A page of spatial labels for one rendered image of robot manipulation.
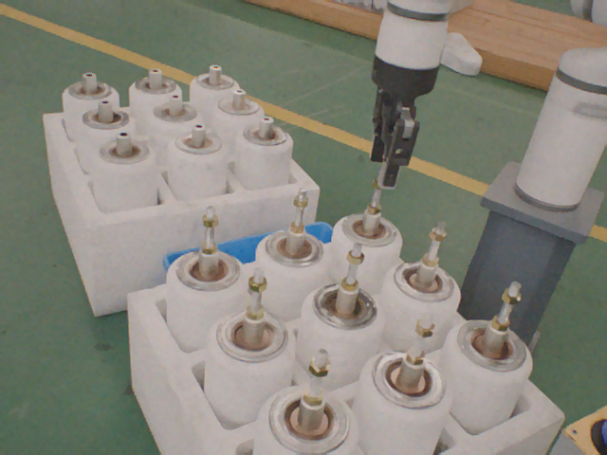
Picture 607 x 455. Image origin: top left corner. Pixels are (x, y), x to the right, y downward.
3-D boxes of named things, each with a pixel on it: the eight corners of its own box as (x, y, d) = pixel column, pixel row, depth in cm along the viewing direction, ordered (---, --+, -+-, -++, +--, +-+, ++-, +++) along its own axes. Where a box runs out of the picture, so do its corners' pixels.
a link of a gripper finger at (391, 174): (389, 145, 73) (380, 182, 76) (394, 157, 71) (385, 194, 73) (401, 146, 73) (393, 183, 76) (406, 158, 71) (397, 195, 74)
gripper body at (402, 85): (371, 36, 73) (357, 109, 78) (382, 61, 66) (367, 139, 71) (432, 42, 74) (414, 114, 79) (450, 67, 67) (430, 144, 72)
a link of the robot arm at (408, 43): (482, 78, 68) (498, 21, 64) (382, 68, 66) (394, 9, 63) (459, 50, 75) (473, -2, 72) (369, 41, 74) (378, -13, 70)
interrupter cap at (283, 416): (289, 469, 53) (290, 464, 52) (255, 403, 58) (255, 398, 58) (364, 442, 56) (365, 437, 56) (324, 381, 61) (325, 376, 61)
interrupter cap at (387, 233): (354, 210, 88) (355, 207, 88) (403, 228, 86) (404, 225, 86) (332, 235, 83) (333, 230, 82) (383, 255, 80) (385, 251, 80)
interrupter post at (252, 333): (249, 350, 64) (252, 326, 62) (236, 336, 65) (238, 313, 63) (267, 339, 65) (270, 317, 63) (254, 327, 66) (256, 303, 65)
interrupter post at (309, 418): (303, 436, 56) (307, 412, 54) (291, 416, 57) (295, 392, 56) (325, 428, 57) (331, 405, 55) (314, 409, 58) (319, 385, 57)
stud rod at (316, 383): (306, 415, 56) (318, 356, 51) (304, 407, 56) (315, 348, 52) (318, 414, 56) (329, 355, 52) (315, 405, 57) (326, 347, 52)
